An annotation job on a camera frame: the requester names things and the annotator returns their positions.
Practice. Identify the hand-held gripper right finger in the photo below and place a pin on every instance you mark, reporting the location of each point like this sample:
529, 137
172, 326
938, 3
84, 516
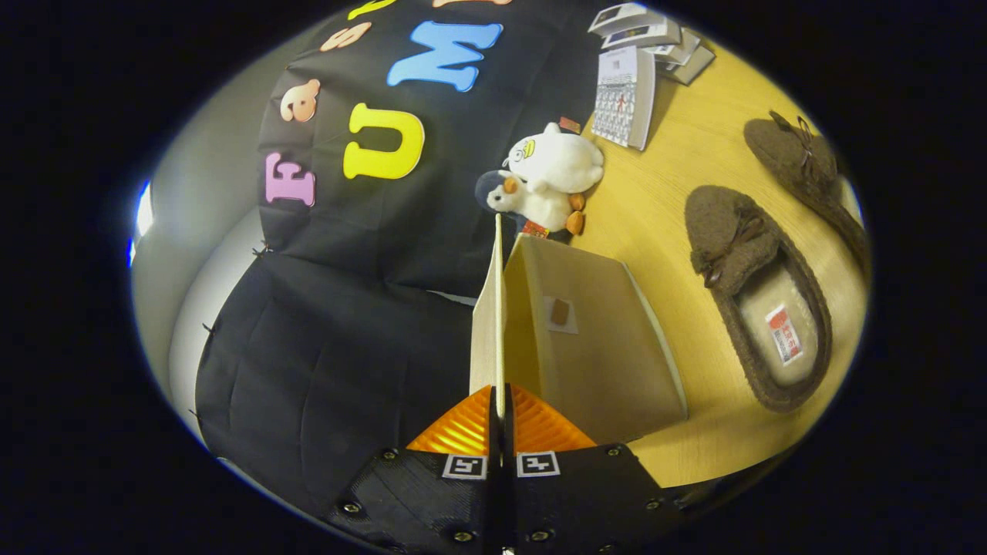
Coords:
586, 497

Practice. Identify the white book dark cover picture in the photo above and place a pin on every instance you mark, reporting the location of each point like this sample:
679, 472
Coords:
617, 15

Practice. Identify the plain white book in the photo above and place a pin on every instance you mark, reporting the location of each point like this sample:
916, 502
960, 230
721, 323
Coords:
680, 51

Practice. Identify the patterned cover white book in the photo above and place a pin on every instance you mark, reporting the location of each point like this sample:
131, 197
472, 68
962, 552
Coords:
624, 96

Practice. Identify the large ceiling light panel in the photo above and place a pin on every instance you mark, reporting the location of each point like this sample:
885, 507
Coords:
143, 212

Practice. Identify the brown fuzzy shoe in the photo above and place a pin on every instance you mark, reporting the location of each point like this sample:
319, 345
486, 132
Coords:
810, 177
759, 308

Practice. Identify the white duck plush toy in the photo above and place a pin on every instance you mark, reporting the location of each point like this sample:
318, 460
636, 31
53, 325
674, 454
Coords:
559, 162

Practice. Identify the beige fabric storage box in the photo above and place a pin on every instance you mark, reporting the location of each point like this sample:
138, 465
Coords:
586, 362

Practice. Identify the grey penguin plush toy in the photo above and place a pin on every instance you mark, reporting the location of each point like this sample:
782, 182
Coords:
532, 204

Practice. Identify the grey book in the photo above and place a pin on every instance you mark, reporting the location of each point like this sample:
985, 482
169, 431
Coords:
694, 65

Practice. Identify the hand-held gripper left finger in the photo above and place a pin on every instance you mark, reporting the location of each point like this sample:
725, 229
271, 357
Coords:
432, 497

